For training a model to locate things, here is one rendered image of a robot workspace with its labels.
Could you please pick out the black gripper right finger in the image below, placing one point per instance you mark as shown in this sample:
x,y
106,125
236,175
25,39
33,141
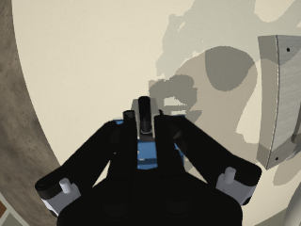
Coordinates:
x,y
220,168

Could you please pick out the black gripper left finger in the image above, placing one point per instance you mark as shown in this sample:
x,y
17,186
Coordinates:
x,y
82,170

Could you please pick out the blue bench vise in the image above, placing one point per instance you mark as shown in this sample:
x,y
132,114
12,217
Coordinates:
x,y
146,152

